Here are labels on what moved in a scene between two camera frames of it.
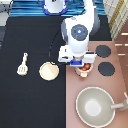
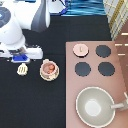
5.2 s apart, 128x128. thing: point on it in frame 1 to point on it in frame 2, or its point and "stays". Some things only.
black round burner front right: [106, 69] stays
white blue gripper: [65, 56] to [22, 55]
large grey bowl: [96, 107] stays
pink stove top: [107, 74] stays
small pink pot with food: [84, 70] to [49, 70]
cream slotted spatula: [23, 68] stays
